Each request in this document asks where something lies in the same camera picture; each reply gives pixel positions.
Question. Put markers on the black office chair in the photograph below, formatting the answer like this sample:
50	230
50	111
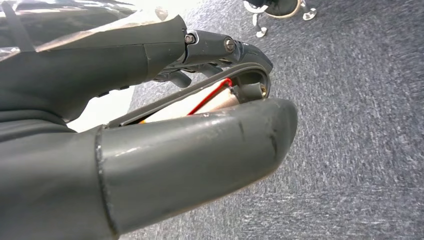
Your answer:
261	32

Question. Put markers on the grey five-finger robot hand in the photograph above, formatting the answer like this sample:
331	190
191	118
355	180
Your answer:
66	182

